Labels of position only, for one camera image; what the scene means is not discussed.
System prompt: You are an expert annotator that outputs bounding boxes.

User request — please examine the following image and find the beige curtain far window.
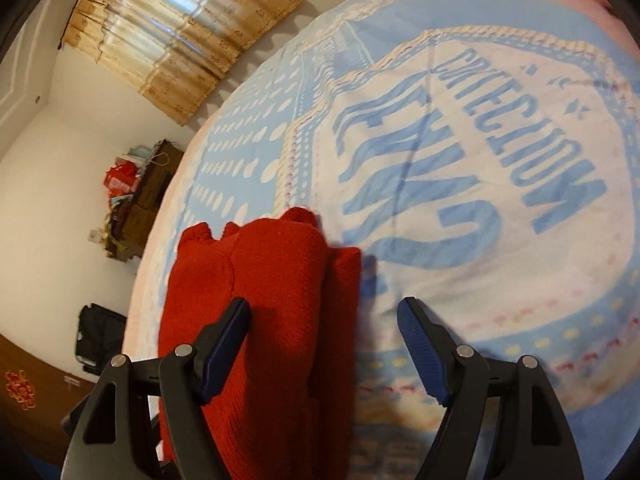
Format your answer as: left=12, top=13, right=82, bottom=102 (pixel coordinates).
left=62, top=0, right=302, bottom=126

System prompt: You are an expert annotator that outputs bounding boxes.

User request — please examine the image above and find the brown wooden desk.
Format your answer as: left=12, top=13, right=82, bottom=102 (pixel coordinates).
left=103, top=140, right=184, bottom=261

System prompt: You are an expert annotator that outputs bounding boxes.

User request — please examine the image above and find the blue polka dot bedsheet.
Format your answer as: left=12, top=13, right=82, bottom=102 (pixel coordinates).
left=124, top=0, right=639, bottom=479

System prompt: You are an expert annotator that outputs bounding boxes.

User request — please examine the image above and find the brown wooden door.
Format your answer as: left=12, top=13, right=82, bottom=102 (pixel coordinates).
left=0, top=338, right=93, bottom=466

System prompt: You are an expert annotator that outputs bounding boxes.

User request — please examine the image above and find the black chair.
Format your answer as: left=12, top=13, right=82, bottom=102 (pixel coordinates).
left=75, top=304, right=127, bottom=376

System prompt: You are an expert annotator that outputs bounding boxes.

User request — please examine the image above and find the red gift bag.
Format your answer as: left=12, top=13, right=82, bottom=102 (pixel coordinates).
left=103, top=160, right=139, bottom=198

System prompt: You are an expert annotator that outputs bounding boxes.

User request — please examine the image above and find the red knitted sweater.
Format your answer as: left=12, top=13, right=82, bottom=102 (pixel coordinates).
left=158, top=207, right=361, bottom=479

